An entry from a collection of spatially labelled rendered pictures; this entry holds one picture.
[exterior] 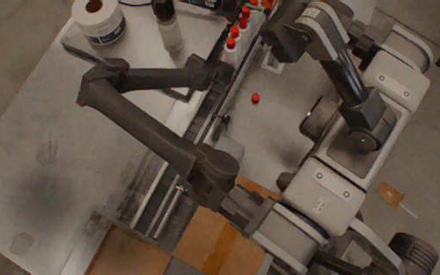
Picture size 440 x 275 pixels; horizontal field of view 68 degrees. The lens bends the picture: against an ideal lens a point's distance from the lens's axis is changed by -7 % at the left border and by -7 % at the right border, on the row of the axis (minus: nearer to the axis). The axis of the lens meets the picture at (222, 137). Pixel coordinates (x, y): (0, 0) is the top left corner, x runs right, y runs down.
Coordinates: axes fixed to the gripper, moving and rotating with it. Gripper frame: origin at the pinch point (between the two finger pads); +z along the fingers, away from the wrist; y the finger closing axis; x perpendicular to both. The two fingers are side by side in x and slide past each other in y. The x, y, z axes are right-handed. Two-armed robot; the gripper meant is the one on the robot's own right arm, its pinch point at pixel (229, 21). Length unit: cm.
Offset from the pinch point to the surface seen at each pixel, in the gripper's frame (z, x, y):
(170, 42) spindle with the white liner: 7.4, -19.6, 14.5
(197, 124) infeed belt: 14.9, 5.6, 39.2
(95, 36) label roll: 8, -51, 25
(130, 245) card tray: 21, 4, 92
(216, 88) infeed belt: 14.3, 5.0, 22.4
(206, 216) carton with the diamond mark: -8, 28, 71
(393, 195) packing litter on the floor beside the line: 101, 115, 0
